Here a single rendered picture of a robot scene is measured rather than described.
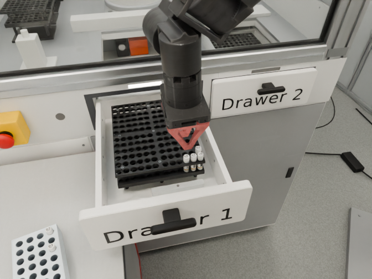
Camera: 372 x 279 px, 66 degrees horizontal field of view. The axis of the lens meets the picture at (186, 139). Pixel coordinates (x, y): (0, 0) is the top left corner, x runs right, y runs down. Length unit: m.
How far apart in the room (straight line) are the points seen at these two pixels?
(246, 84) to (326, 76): 0.25
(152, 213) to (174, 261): 0.95
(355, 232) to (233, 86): 1.13
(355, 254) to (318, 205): 0.30
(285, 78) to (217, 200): 0.43
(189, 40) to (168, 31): 0.04
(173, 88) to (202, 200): 0.19
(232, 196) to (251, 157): 0.51
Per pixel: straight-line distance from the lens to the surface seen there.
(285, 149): 1.06
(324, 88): 0.94
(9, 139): 0.75
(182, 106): 0.43
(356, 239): 1.66
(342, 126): 2.28
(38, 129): 0.81
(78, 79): 0.70
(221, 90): 0.75
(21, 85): 0.73
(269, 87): 0.77
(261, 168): 1.08
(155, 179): 0.58
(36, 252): 0.64
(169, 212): 0.49
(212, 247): 1.47
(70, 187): 0.76
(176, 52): 0.39
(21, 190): 0.80
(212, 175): 0.63
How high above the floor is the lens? 1.33
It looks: 44 degrees down
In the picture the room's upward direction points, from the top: straight up
